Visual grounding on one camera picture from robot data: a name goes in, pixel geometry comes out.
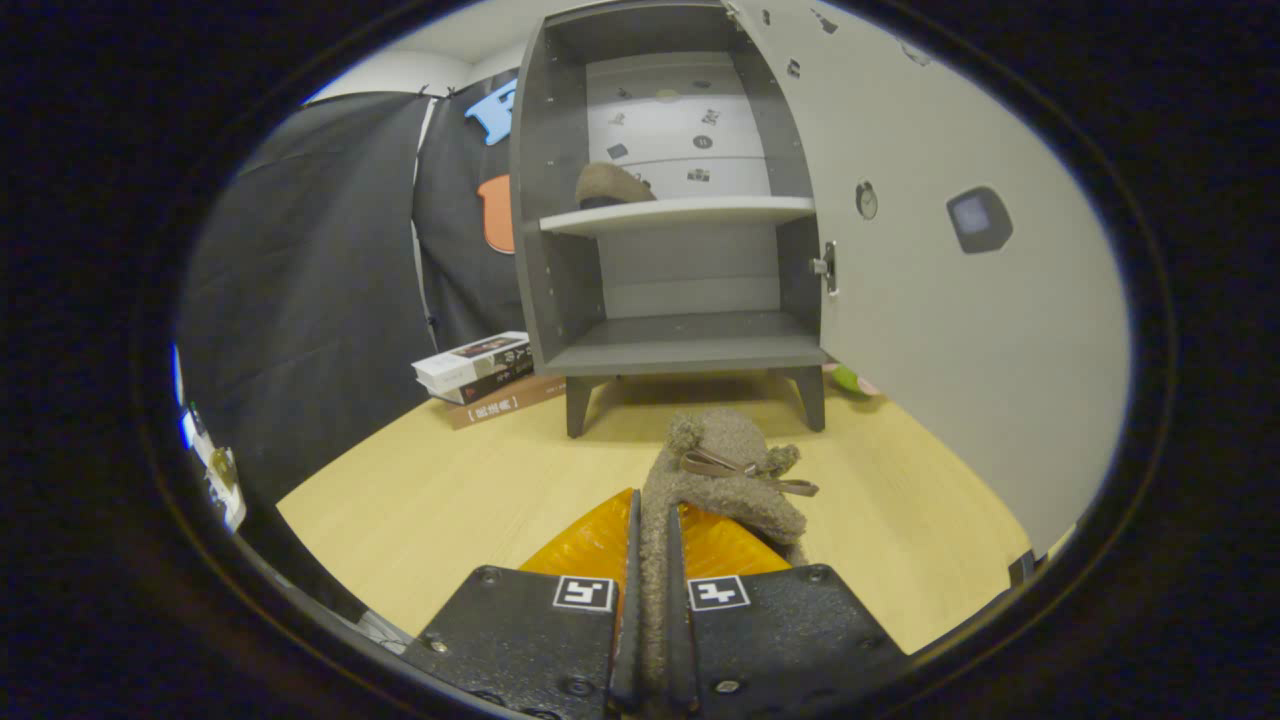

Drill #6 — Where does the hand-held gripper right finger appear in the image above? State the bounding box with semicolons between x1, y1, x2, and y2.
667;503;911;719

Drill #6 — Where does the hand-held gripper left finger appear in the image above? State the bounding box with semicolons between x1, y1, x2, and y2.
400;488;641;719

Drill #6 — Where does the brown fuzzy shoe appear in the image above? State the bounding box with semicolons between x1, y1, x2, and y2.
575;162;658;210
638;407;821;711

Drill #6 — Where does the grey shoe cabinet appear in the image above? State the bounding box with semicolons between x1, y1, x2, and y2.
510;0;831;439

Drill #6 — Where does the beige shoe cabinet door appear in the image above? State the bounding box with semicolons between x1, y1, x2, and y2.
722;0;1131;556

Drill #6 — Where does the brown book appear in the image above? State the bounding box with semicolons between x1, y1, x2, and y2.
443;375;568;431

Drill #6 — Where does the black book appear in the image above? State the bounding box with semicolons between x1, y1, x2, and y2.
430;355;536;406

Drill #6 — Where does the white book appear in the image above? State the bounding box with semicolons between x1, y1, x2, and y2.
412;331;531;393

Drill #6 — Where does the black backdrop cloth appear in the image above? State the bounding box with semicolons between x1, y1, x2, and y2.
180;70;531;501

